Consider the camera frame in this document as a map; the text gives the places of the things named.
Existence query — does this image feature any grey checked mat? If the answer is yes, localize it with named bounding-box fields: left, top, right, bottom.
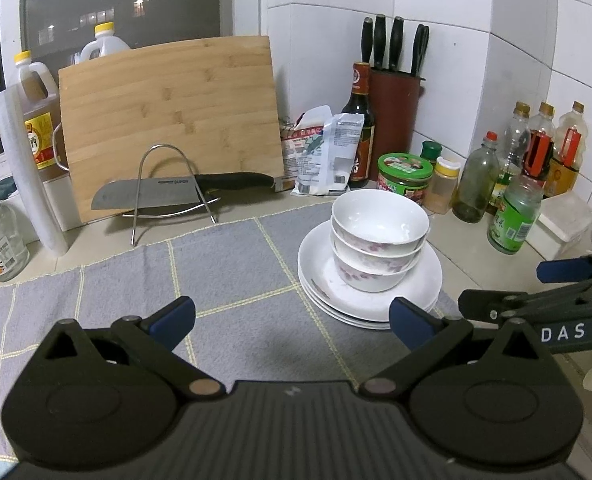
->
left=0, top=199, right=481, bottom=461

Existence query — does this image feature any black-handled knife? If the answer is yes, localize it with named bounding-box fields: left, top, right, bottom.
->
left=389, top=16, right=405, bottom=72
left=374, top=13, right=387, bottom=70
left=361, top=16, right=375, bottom=68

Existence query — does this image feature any dark soy sauce bottle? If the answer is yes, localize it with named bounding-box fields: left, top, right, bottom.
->
left=341, top=61, right=377, bottom=183

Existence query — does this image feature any wire knife rack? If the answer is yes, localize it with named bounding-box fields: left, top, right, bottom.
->
left=121, top=144, right=223, bottom=247

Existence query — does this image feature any wooden cutting board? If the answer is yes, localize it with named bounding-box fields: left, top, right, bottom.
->
left=57, top=35, right=285, bottom=224

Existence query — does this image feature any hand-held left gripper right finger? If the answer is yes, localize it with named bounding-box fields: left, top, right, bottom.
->
left=360, top=296, right=556, bottom=402

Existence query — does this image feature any red white food bag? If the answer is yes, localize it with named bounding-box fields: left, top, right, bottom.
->
left=280, top=106, right=334, bottom=181

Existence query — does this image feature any cling film roll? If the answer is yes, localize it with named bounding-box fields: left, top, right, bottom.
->
left=0, top=85, right=71, bottom=256

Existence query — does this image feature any steel cleaver black handle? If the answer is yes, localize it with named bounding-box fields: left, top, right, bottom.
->
left=91, top=171, right=284, bottom=211

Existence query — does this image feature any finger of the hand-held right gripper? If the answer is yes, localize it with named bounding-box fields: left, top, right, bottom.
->
left=458, top=280, right=592, bottom=323
left=536, top=254, right=592, bottom=283

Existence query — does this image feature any glass bottle red cap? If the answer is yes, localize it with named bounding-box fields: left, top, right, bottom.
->
left=450, top=131, right=501, bottom=224

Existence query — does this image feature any white floral bowl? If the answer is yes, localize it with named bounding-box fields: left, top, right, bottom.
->
left=332, top=232, right=427, bottom=275
left=331, top=189, right=431, bottom=253
left=332, top=255, right=421, bottom=293

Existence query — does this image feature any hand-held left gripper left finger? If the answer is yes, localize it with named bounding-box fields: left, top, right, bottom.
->
left=16, top=296, right=224, bottom=402

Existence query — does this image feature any sauce jar green lid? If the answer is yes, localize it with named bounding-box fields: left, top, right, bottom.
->
left=377, top=152, right=434, bottom=206

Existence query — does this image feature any green label bottle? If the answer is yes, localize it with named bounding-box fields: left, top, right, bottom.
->
left=486, top=174, right=544, bottom=255

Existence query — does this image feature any white jug yellow cap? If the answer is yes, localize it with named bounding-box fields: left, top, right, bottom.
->
left=78, top=21, right=132, bottom=63

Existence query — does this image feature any white plastic box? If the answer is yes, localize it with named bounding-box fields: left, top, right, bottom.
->
left=526, top=192, right=592, bottom=261

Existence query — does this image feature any reddish brown knife block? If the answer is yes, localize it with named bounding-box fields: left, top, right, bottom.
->
left=368, top=67, right=424, bottom=181

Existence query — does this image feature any small green cap bottle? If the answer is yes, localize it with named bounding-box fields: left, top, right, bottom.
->
left=421, top=141, right=444, bottom=166

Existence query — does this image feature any spice jar pale cap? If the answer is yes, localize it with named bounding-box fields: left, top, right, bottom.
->
left=422, top=156, right=461, bottom=215

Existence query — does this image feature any brown oil jug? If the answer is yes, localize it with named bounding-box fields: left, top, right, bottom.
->
left=15, top=50, right=69, bottom=181

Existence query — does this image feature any white plate fruit print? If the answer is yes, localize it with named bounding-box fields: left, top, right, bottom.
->
left=298, top=275, right=441, bottom=326
left=301, top=285, right=437, bottom=331
left=297, top=220, right=444, bottom=322

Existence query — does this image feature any white blue food bag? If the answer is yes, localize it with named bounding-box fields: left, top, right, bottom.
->
left=291, top=112, right=365, bottom=196

